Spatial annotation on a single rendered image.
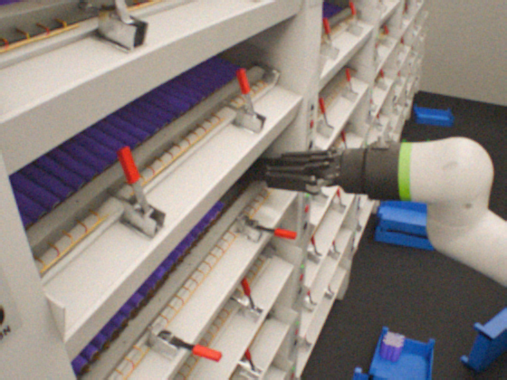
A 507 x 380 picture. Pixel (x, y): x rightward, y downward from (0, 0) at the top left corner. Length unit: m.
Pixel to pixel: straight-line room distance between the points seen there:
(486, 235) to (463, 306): 1.38
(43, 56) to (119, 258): 0.20
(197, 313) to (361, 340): 1.29
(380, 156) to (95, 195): 0.43
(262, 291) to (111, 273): 0.55
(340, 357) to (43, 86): 1.63
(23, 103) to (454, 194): 0.58
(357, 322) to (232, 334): 1.13
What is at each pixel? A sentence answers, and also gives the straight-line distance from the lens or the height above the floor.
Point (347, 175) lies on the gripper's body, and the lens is 0.75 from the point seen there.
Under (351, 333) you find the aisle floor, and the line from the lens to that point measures 1.93.
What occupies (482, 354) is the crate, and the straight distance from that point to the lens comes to 1.85.
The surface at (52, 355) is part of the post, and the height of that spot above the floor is 1.12.
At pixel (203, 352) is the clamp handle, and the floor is 0.96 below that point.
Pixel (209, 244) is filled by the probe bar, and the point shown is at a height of 0.97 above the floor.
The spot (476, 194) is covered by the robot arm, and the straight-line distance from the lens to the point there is 0.73.
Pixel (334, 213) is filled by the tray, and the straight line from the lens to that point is 1.55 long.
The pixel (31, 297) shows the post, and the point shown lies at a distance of 0.36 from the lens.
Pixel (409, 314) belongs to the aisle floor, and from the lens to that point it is 2.05.
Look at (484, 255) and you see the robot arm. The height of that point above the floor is 0.96.
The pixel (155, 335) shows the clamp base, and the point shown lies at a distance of 0.61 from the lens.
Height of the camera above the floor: 1.42
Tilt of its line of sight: 31 degrees down
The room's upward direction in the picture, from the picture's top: straight up
